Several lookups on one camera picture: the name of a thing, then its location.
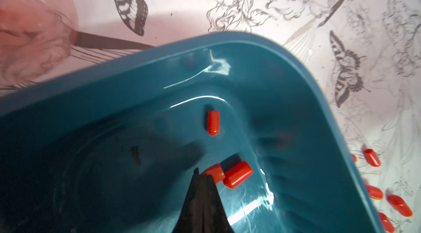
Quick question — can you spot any teal plastic storage box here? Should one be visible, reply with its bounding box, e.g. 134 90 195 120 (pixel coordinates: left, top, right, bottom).
1 32 383 233

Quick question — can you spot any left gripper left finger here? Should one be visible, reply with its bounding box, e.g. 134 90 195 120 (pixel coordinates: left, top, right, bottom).
173 168 203 233

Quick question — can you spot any pink spray bottle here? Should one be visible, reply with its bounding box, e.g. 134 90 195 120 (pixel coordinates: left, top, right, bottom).
1 0 78 86

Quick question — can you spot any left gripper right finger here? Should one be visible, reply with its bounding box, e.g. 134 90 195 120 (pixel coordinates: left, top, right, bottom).
202 174 234 233

